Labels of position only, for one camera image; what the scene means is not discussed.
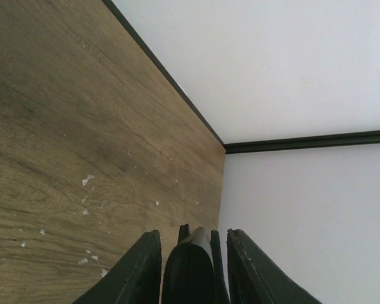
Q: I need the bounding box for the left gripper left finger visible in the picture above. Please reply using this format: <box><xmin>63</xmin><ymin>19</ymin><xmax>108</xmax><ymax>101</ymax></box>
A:
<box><xmin>75</xmin><ymin>230</ymin><xmax>162</xmax><ymax>304</ymax></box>

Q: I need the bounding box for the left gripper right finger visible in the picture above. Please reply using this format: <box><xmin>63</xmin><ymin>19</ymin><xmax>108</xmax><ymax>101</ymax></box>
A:
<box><xmin>227</xmin><ymin>229</ymin><xmax>320</xmax><ymax>304</ymax></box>

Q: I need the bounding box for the black remote control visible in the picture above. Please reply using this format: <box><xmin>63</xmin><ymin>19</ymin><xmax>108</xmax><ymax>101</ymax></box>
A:
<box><xmin>161</xmin><ymin>224</ymin><xmax>230</xmax><ymax>303</ymax></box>

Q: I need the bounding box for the black cage frame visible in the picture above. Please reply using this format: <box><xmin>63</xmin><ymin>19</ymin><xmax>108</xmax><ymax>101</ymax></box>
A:
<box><xmin>101</xmin><ymin>0</ymin><xmax>380</xmax><ymax>155</ymax></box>

